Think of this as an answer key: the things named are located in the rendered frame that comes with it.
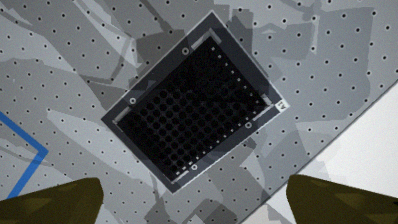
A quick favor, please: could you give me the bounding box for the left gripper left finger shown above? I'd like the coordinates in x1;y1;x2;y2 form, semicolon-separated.
0;178;104;224

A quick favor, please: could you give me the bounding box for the black well plate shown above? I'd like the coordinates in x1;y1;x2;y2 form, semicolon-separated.
116;36;267;182

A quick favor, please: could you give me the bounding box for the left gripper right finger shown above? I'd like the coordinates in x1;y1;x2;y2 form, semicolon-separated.
286;174;398;224

